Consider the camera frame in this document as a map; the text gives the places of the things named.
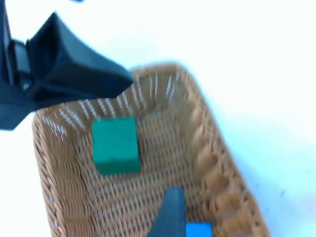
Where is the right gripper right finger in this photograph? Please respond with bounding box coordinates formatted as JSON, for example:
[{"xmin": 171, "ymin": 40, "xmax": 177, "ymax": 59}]
[{"xmin": 147, "ymin": 186, "xmax": 186, "ymax": 237}]

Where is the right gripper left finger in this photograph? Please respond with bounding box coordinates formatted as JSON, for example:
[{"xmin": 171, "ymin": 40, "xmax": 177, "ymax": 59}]
[{"xmin": 24, "ymin": 11, "xmax": 135, "ymax": 109}]

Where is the blue cube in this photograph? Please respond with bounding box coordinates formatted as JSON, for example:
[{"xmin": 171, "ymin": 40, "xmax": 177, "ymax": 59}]
[{"xmin": 185, "ymin": 222, "xmax": 213, "ymax": 237}]

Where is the green cube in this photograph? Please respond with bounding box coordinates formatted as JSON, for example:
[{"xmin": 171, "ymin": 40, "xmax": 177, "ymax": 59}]
[{"xmin": 91, "ymin": 117, "xmax": 141, "ymax": 175}]

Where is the pale brown wicker basket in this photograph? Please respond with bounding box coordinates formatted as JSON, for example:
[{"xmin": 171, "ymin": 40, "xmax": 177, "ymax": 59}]
[{"xmin": 31, "ymin": 63, "xmax": 270, "ymax": 237}]

